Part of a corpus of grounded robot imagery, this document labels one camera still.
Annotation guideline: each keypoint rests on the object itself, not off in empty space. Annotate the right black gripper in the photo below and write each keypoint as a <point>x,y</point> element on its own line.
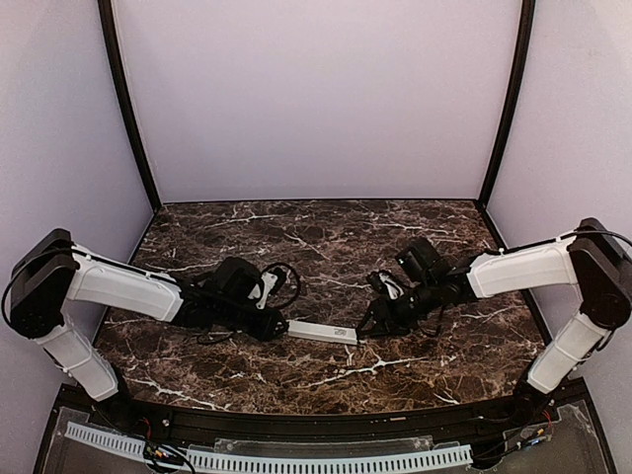
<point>388,316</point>

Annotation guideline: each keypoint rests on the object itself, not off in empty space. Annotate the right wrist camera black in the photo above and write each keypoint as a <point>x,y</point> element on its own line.
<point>386,284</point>

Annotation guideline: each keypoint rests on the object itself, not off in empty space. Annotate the black frame post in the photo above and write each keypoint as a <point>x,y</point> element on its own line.
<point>523,36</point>
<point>126,108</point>

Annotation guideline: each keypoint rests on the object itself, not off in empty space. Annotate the right black frame post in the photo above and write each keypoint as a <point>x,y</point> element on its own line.
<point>523,36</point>

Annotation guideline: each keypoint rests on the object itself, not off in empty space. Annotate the left black frame post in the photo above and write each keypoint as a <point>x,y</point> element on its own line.
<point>126,108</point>

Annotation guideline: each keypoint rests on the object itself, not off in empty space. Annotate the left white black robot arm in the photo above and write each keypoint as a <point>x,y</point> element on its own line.
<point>56,270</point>

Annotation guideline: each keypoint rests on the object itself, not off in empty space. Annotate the white slotted cable duct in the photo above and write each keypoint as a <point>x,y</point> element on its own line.
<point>406,455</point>

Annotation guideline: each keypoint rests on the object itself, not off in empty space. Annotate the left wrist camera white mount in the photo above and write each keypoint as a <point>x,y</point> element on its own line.
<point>262,290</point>

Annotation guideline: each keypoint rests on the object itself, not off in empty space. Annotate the white remote control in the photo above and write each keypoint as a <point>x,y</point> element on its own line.
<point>322,333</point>

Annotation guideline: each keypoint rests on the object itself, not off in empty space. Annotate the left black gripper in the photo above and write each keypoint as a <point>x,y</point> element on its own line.
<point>267,325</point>

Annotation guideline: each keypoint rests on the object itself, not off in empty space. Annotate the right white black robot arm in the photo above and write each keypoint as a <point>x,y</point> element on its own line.
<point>592,259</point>

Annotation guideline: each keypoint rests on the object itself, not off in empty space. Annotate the black front rail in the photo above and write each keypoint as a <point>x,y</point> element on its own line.
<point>462,423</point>

